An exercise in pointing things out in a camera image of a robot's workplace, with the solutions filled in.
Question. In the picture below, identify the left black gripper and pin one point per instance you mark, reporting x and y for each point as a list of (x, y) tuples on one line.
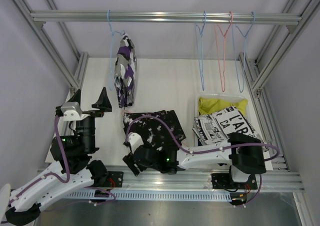
[(103, 103)]

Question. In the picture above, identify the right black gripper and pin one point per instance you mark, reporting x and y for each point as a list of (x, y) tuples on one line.
[(128, 160)]

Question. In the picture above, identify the black white floral trousers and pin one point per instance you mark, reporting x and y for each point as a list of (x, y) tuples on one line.
[(158, 130)]

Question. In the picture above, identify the pink wire hanger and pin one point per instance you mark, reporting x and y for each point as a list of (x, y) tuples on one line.
[(124, 112), (222, 61)]

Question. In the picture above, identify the white newspaper print trousers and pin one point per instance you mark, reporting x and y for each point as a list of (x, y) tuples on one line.
[(217, 127)]

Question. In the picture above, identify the yellow-green trousers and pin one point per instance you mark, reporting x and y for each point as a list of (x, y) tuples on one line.
[(211, 105)]

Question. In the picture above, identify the light blue wire hanger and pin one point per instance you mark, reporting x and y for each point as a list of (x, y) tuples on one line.
[(111, 61), (240, 77)]

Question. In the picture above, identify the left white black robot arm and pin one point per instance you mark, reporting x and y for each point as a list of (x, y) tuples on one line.
[(72, 168)]

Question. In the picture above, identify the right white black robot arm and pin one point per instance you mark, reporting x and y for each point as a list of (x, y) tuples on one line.
[(243, 154)]

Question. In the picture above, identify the purple grey patterned trousers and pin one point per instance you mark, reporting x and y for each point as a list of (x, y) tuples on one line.
[(125, 72)]

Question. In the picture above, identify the white plastic basket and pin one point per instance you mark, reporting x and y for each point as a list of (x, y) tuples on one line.
[(232, 98)]

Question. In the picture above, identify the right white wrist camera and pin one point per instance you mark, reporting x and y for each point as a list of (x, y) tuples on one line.
[(133, 142)]

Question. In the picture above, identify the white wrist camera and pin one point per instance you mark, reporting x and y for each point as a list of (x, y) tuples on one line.
[(71, 111), (133, 142)]

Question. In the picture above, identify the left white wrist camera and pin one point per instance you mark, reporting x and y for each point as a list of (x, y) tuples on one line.
[(71, 111)]

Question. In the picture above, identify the slotted cable duct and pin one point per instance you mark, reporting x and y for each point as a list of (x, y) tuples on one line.
[(207, 195)]

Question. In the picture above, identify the aluminium hanging rail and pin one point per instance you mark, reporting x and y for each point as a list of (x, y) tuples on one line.
[(166, 17)]

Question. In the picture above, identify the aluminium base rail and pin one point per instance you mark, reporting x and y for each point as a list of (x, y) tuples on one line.
[(200, 180)]

